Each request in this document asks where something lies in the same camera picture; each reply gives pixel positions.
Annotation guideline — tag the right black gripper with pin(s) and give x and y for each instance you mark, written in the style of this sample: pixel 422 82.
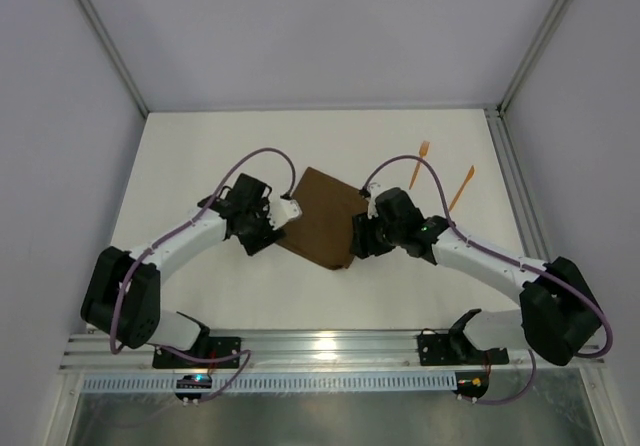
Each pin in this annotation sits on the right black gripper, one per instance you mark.
pixel 363 241

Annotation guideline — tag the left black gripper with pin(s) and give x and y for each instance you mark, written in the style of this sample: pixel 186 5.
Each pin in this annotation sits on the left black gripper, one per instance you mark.
pixel 265 239

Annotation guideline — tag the brown cloth napkin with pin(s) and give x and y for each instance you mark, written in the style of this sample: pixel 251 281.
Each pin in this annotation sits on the brown cloth napkin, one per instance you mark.
pixel 323 234

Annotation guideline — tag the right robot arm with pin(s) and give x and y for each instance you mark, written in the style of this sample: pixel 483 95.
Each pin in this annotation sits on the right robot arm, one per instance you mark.
pixel 555 314

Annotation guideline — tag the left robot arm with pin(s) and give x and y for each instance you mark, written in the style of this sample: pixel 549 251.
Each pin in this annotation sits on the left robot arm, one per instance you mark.
pixel 123 298

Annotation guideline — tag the orange plastic fork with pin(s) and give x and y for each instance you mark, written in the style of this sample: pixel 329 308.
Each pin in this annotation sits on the orange plastic fork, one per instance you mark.
pixel 422 153

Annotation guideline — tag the orange plastic knife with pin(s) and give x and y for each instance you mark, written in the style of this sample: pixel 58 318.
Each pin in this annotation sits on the orange plastic knife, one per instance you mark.
pixel 469 176

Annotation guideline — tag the right controller board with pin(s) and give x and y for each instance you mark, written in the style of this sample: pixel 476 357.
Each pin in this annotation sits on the right controller board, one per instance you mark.
pixel 471 388

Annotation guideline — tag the controller board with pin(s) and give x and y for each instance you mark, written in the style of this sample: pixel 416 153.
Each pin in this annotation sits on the controller board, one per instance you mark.
pixel 192 388
pixel 471 388

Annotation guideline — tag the left controller board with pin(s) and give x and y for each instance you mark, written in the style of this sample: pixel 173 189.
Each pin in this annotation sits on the left controller board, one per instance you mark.
pixel 192 388

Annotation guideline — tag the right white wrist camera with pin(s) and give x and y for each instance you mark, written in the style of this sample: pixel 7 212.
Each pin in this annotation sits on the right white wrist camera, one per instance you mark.
pixel 371 193

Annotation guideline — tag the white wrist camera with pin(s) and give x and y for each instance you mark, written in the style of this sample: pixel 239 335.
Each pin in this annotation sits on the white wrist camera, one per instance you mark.
pixel 371 193
pixel 282 211

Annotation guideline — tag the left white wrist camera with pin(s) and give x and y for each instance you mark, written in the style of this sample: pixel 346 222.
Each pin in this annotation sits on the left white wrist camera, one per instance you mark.
pixel 282 211

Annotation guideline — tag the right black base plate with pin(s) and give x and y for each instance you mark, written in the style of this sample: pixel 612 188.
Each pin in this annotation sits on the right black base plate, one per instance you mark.
pixel 454 349

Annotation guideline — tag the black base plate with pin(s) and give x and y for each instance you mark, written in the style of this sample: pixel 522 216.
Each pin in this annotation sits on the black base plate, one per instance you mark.
pixel 213 352
pixel 454 349

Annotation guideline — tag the right side aluminium rail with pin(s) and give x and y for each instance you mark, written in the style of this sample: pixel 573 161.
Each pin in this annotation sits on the right side aluminium rail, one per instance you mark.
pixel 526 218

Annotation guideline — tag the aluminium rail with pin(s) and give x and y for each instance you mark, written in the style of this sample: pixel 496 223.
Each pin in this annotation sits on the aluminium rail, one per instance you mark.
pixel 274 349
pixel 526 218

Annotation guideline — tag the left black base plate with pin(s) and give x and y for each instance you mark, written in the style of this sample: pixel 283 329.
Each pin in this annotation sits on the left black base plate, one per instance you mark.
pixel 213 352

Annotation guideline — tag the front aluminium rail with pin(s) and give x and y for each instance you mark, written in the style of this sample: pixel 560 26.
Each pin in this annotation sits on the front aluminium rail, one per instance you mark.
pixel 274 349

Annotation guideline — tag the slotted cable duct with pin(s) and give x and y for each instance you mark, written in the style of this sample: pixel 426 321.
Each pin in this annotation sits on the slotted cable duct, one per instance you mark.
pixel 271 382

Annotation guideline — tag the left aluminium frame post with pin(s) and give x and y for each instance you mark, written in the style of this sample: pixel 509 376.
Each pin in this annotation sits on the left aluminium frame post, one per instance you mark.
pixel 93 18

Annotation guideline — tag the aluminium frame post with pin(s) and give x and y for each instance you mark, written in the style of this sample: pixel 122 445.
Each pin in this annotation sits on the aluminium frame post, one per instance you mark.
pixel 536 48
pixel 93 18

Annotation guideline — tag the right aluminium frame post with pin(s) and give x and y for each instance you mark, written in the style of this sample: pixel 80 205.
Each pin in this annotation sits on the right aluminium frame post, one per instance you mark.
pixel 536 48

